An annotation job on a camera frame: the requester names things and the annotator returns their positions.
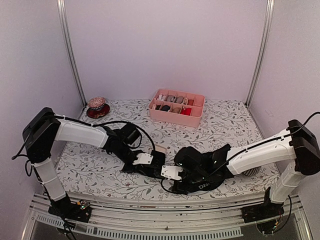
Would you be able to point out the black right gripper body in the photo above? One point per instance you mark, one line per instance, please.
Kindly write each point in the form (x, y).
(197, 176)

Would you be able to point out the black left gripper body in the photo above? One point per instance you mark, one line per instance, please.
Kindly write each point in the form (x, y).
(123, 152)

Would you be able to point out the black underwear beige waistband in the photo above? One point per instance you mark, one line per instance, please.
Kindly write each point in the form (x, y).
(153, 170)

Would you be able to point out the pink divided storage box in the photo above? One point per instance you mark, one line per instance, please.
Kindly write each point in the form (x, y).
(177, 107)

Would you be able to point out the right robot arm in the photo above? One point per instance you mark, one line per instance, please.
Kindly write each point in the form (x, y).
(295, 144)

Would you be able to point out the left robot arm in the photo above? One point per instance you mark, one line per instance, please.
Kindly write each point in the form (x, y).
(47, 129)

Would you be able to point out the black underwear white lettering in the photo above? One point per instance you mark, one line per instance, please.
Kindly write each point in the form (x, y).
(210, 171)

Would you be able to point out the red patterned pincushion on saucer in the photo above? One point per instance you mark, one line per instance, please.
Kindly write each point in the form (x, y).
(97, 107)

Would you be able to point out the floral patterned table mat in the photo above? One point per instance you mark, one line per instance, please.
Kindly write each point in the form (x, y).
(84, 169)

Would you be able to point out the striped round cup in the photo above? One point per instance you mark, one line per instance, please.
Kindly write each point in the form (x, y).
(251, 172)

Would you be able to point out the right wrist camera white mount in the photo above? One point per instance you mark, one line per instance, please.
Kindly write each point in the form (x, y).
(171, 172)

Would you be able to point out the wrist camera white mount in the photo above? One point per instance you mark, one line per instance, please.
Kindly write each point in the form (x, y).
(171, 172)
(143, 159)

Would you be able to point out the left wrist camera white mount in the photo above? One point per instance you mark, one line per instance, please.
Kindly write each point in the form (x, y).
(143, 159)

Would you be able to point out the aluminium front rail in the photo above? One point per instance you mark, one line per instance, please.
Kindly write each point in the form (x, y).
(199, 219)

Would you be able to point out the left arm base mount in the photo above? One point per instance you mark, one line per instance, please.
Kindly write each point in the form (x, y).
(65, 209)

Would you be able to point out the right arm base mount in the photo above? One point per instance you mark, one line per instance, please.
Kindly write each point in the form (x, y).
(261, 211)

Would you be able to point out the left aluminium frame post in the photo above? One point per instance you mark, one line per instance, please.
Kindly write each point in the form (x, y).
(61, 7)

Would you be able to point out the aluminium frame post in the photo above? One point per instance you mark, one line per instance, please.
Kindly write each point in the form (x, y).
(61, 7)
(267, 24)

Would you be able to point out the right aluminium frame post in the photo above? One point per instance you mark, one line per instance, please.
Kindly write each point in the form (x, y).
(267, 24)

